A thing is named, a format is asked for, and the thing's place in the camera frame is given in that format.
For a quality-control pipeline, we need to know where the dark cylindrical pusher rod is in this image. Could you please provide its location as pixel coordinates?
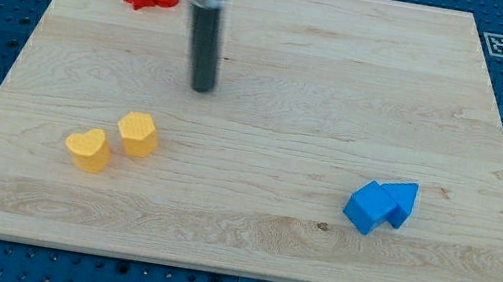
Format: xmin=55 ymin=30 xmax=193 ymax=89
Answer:
xmin=190 ymin=5 xmax=222 ymax=93

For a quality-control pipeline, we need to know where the light wooden board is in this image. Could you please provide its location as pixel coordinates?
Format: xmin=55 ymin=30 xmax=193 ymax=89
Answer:
xmin=0 ymin=0 xmax=503 ymax=282

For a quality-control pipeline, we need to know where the yellow hexagon block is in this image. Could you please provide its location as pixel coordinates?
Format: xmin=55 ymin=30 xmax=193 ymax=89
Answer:
xmin=117 ymin=111 xmax=158 ymax=158

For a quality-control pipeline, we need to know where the yellow heart block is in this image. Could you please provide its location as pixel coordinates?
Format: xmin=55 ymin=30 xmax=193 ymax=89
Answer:
xmin=65 ymin=128 xmax=112 ymax=174

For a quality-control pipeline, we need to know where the blue cube block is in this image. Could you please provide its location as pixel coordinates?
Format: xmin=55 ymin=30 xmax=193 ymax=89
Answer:
xmin=343 ymin=181 xmax=396 ymax=235

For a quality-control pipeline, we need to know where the blue triangle block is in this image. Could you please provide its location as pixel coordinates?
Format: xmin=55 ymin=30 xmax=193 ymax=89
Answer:
xmin=381 ymin=182 xmax=419 ymax=229

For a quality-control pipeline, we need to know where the white fiducial marker tag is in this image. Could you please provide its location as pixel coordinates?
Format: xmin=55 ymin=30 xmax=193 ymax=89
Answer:
xmin=483 ymin=32 xmax=503 ymax=58

